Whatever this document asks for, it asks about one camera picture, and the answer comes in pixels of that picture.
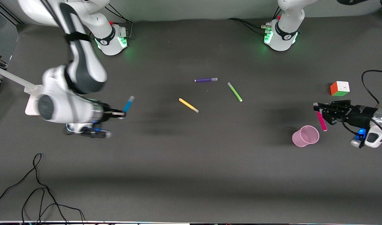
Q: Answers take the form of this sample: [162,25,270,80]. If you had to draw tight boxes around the blue marker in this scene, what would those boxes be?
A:
[123,96,135,113]

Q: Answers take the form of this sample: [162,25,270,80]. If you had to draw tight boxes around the pink marker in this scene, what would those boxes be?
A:
[316,111,328,132]

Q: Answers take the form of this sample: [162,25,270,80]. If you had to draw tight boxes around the colourful puzzle cube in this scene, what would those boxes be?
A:
[330,81,350,97]

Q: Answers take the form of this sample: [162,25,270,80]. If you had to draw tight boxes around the pink plastic cup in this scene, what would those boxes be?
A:
[292,125,320,148]

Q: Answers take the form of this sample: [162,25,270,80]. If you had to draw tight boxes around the yellow marker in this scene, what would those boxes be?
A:
[178,98,200,113]

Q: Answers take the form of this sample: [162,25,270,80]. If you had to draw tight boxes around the white stand with pole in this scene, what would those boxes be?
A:
[0,64,45,117]

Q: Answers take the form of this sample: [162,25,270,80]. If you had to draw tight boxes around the green marker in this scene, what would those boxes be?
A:
[227,82,243,103]

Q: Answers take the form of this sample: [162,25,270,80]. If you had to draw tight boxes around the black right arm base cables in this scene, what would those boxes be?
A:
[104,5,134,39]

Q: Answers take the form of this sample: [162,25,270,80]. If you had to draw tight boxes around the black arm base cables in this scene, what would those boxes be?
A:
[227,6,283,36]
[104,5,134,39]

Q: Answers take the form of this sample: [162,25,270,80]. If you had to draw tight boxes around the thin black loose cable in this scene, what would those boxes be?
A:
[0,152,85,225]

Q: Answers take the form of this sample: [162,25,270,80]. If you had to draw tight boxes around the black left arm base cables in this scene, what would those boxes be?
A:
[227,6,283,36]

